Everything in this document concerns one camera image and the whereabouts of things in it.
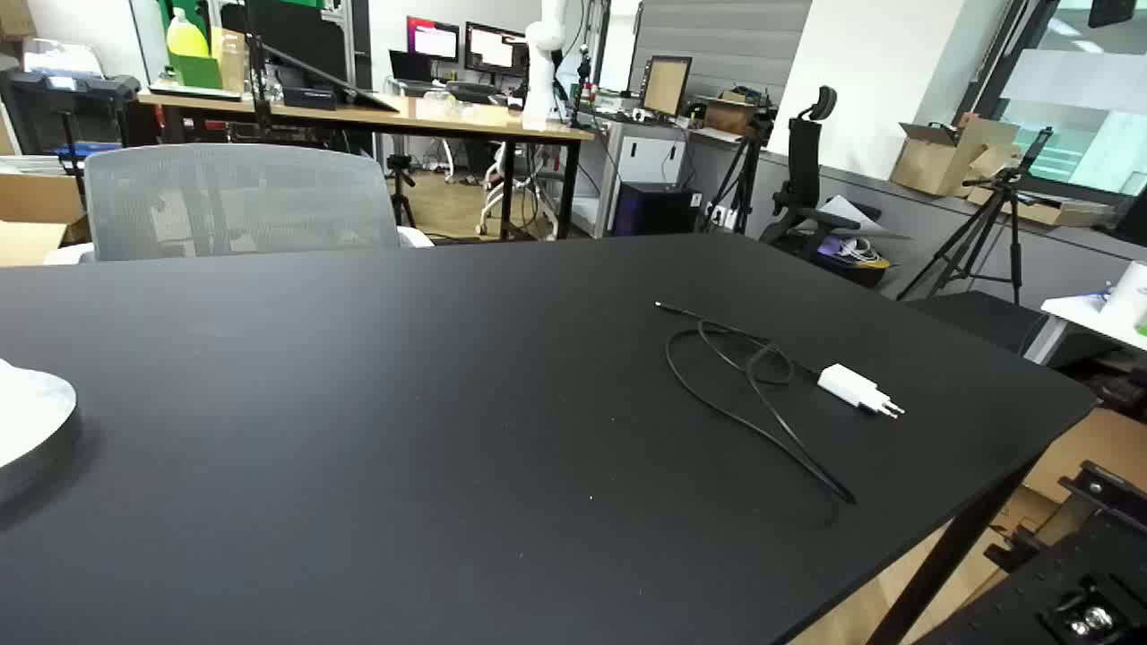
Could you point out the small black tripod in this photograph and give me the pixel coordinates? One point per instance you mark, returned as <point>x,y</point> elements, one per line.
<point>401,181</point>

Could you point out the black headrest office chair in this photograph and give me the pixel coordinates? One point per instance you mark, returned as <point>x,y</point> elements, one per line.
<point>807,155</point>

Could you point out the white wall charger plug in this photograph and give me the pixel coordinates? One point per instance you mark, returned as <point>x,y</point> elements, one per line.
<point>849,383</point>

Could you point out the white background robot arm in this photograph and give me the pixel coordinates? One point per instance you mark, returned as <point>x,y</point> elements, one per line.
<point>541,58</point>

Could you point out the slim black tripod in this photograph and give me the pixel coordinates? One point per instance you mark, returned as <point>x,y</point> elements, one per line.
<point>739,181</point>

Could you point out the long wooden desk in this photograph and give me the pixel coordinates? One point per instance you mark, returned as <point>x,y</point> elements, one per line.
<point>358,116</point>

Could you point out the black printer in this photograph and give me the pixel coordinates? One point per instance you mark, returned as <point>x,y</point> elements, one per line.
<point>65,101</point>

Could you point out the black screen back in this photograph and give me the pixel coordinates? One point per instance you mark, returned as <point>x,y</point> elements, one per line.
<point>290,37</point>

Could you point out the wooden picture frame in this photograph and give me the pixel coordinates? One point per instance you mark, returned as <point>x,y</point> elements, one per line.
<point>663,87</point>

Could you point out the black metal rail frame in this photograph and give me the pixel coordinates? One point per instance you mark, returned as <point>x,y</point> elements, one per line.
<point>1076,585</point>

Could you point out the large black camera tripod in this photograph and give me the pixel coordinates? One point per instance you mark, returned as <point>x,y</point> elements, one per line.
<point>991,226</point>

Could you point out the grey mesh office chair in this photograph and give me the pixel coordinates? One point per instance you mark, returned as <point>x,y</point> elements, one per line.
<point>239,201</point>

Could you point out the open cardboard box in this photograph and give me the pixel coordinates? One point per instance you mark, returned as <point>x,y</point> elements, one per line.
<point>944,155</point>

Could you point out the dark purple box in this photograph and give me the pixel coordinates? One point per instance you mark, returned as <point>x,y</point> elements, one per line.
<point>648,210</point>

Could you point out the white side table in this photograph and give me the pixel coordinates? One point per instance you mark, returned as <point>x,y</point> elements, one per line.
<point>1106,318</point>

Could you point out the white metal cabinet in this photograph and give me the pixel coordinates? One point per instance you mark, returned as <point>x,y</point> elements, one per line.
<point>645,162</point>

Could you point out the plain brown cardboard box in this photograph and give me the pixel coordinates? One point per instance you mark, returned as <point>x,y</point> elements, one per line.
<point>36,201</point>

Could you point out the green yellow poster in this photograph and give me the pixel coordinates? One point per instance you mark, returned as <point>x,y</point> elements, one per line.
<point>190,41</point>

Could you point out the clear acrylic plate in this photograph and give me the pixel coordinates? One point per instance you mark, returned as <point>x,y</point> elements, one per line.
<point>31,414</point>

